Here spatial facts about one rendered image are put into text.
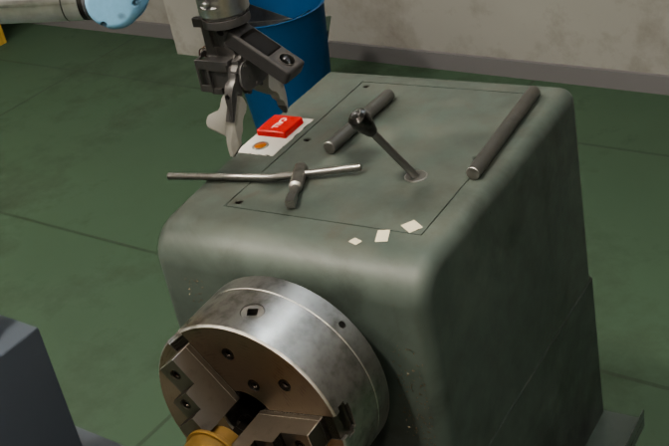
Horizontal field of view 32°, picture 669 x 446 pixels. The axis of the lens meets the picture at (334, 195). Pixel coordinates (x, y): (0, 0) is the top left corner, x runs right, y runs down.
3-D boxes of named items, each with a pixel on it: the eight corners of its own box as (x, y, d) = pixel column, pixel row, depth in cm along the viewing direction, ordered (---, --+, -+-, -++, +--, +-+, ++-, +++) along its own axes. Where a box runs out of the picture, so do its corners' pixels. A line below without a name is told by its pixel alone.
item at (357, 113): (361, 130, 171) (355, 102, 169) (380, 132, 169) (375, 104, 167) (348, 143, 168) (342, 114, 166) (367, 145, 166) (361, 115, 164)
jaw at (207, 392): (237, 394, 165) (180, 334, 165) (254, 382, 162) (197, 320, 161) (192, 445, 158) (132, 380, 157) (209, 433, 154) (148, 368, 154)
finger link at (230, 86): (236, 124, 173) (245, 68, 173) (246, 125, 172) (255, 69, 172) (217, 119, 169) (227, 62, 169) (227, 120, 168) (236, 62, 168)
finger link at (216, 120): (208, 153, 175) (218, 94, 175) (240, 157, 172) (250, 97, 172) (196, 150, 172) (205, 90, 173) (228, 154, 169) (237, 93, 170)
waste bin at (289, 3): (368, 107, 499) (345, -22, 471) (306, 155, 469) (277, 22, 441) (280, 94, 529) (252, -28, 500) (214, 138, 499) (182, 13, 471)
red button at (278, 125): (276, 123, 204) (274, 113, 203) (305, 126, 201) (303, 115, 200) (258, 139, 200) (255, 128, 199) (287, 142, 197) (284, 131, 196)
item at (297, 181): (298, 210, 174) (310, 172, 184) (295, 197, 173) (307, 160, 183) (284, 211, 175) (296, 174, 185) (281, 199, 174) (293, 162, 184)
